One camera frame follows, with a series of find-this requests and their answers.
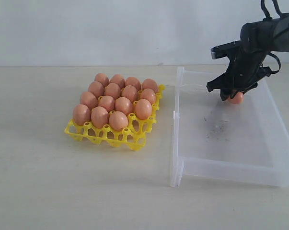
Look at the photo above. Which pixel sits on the yellow plastic egg tray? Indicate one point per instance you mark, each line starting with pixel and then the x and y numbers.
pixel 134 135

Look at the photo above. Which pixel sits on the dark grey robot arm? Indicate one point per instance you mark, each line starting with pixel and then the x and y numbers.
pixel 270 35

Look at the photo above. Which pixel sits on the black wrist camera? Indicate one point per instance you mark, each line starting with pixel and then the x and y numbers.
pixel 225 50

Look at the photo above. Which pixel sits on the clear plastic bin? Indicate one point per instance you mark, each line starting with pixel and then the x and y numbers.
pixel 245 142

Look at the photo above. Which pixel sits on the brown egg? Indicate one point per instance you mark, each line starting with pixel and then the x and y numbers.
pixel 124 105
pixel 119 80
pixel 133 81
pixel 118 121
pixel 96 88
pixel 88 99
pixel 107 102
pixel 150 84
pixel 149 95
pixel 143 109
pixel 81 114
pixel 102 78
pixel 237 99
pixel 99 117
pixel 113 90
pixel 130 92

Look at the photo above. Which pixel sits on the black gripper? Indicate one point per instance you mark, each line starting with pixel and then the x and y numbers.
pixel 242 74

